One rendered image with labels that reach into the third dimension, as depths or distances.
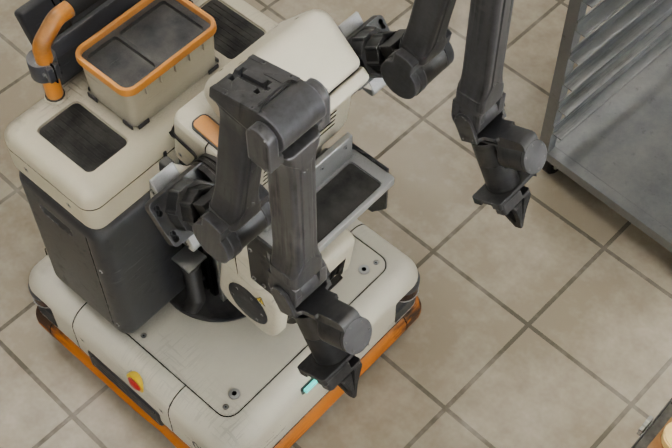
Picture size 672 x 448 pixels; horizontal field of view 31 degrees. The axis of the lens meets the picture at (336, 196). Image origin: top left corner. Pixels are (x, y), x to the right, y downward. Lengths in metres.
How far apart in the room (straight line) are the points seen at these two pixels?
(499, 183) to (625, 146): 1.07
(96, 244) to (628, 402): 1.28
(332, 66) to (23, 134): 0.65
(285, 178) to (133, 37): 0.76
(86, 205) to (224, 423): 0.57
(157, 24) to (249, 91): 0.78
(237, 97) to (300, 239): 0.26
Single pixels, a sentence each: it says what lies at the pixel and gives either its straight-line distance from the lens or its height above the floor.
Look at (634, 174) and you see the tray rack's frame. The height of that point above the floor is 0.15.
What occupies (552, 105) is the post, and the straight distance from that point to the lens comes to 2.87.
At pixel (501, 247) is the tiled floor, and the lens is 3.00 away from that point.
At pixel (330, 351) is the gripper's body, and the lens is 1.83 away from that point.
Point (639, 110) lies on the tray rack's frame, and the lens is 3.14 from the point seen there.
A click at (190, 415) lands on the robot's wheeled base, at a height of 0.27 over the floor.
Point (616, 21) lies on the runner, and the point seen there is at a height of 0.50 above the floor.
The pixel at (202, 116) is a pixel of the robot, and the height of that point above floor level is 1.01.
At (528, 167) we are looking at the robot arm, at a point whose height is 0.97.
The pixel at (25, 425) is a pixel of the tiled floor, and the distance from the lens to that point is 2.84.
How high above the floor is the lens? 2.50
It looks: 55 degrees down
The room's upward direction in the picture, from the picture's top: 1 degrees counter-clockwise
